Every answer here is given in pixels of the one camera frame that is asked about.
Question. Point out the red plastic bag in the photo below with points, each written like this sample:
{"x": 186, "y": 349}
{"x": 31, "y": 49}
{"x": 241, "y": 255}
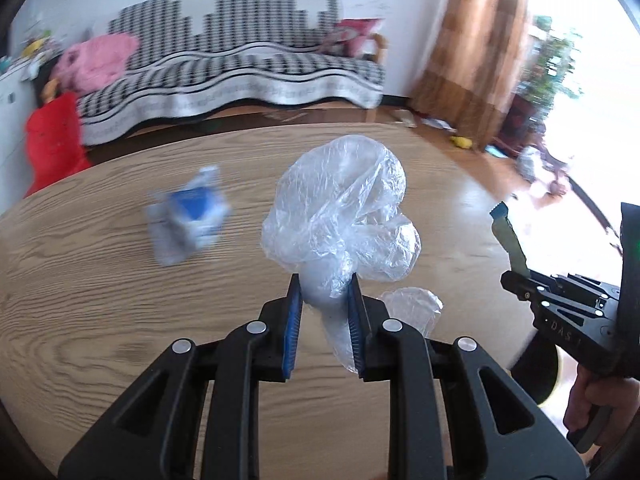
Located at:
{"x": 53, "y": 142}

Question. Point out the clear plastic bag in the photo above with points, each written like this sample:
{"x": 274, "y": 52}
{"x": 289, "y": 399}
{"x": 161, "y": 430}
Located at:
{"x": 529, "y": 163}
{"x": 336, "y": 215}

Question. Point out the brown checkered curtain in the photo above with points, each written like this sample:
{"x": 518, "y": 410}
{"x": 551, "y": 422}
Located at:
{"x": 471, "y": 75}

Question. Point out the pink plush toy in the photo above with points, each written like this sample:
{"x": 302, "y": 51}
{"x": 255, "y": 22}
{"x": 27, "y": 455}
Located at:
{"x": 94, "y": 64}

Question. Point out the yellow toy on floor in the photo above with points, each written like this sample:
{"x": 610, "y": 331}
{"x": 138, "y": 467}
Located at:
{"x": 461, "y": 142}

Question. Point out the pink patterned cushion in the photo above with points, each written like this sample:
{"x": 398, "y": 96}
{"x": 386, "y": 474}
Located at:
{"x": 350, "y": 36}

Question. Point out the white cabinet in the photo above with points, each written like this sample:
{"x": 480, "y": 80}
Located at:
{"x": 18, "y": 101}

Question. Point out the black white checkered sofa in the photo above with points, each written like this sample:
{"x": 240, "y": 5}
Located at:
{"x": 198, "y": 56}

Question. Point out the potted green plant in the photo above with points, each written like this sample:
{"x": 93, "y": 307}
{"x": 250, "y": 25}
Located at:
{"x": 550, "y": 61}

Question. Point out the person's right hand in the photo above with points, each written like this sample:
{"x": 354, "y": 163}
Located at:
{"x": 620, "y": 394}

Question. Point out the white paper carton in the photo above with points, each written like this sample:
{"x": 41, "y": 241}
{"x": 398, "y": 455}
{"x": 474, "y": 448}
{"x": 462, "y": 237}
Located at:
{"x": 505, "y": 235}

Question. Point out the blue white package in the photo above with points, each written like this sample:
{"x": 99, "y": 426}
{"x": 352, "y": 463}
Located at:
{"x": 188, "y": 220}

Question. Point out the clear plastic bag on floor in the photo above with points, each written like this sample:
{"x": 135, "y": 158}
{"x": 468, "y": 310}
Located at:
{"x": 529, "y": 163}

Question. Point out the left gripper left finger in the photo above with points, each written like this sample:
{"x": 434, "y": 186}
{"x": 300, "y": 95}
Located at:
{"x": 193, "y": 413}

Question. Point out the small clear plastic wrap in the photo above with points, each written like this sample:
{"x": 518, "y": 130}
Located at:
{"x": 415, "y": 306}

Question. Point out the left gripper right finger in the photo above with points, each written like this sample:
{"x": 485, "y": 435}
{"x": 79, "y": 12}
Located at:
{"x": 454, "y": 412}

